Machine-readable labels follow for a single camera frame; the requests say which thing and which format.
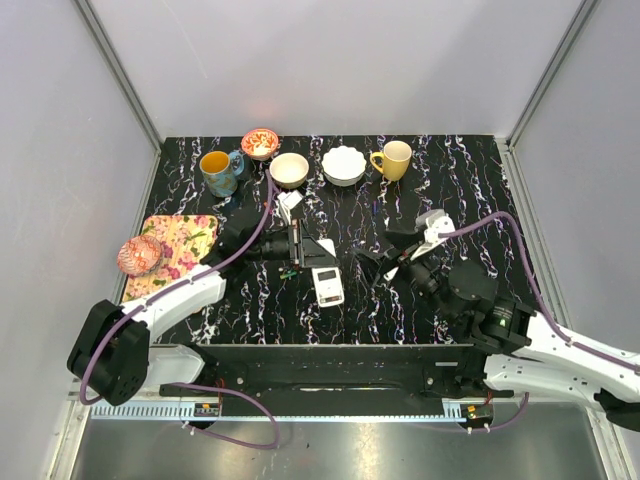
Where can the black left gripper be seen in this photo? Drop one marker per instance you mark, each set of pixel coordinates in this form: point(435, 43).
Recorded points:
point(305, 251)

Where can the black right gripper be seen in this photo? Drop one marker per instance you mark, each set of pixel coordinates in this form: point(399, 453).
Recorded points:
point(371, 263)

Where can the white red remote control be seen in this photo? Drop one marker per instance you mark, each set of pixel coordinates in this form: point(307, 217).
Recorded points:
point(328, 286)

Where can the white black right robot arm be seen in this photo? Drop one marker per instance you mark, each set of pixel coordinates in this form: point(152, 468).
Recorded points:
point(511, 347)

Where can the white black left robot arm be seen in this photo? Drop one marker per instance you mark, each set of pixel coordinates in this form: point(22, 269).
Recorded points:
point(113, 356)

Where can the cream round bowl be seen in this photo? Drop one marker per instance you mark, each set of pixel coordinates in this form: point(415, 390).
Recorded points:
point(289, 170)

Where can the white scalloped bowl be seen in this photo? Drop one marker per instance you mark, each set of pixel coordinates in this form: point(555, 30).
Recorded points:
point(343, 166)

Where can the yellow mug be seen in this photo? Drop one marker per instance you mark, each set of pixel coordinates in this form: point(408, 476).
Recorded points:
point(393, 160)

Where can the blue floral mug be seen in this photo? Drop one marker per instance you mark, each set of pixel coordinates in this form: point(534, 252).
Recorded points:
point(221, 172)

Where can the orange patterned small bowl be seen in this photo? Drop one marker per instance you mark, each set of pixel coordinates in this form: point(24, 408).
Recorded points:
point(260, 143)

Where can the floral wooden tray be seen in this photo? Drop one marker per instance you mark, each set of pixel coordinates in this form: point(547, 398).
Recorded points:
point(185, 239)

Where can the red patterned bowl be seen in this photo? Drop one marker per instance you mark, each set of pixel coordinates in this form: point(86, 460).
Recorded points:
point(139, 255)

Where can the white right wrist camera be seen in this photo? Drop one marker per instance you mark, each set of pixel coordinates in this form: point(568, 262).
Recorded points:
point(433, 225)

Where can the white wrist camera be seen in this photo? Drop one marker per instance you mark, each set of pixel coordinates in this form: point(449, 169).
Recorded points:
point(286, 202)
point(433, 225)

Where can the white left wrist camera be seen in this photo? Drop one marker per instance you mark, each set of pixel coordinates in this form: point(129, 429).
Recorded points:
point(286, 202)

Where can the aluminium frame post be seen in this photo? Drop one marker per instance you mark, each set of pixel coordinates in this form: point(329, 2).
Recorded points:
point(109, 54)

